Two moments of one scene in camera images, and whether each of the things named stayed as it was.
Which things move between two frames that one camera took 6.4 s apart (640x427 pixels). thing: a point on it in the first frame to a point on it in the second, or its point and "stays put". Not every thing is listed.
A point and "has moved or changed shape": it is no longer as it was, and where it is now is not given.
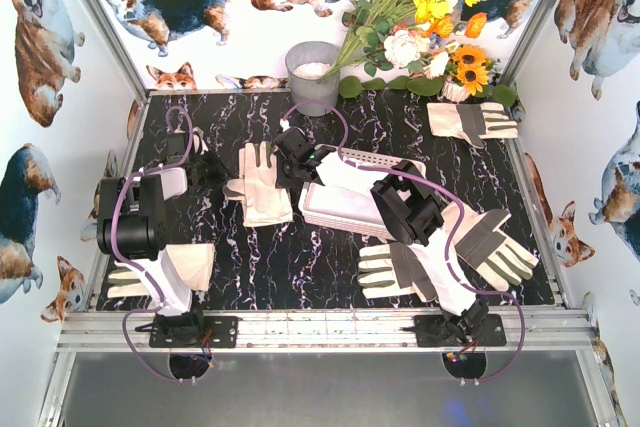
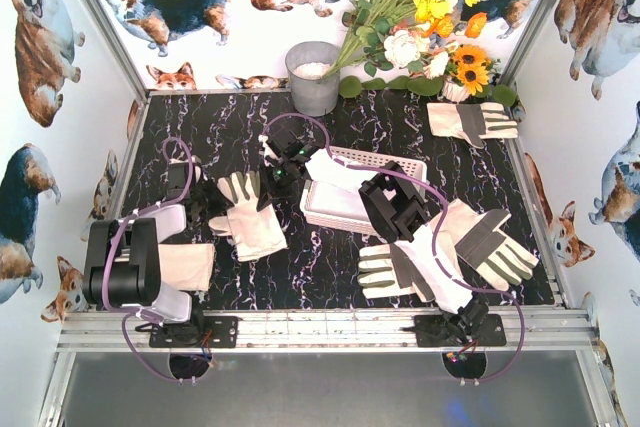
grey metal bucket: [306, 63] stays put
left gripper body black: [206, 173] to [201, 199]
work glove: [264, 203] has moved or changed shape
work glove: [392, 269] stays put
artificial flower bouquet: [412, 5] stays put
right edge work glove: [498, 259] stays put
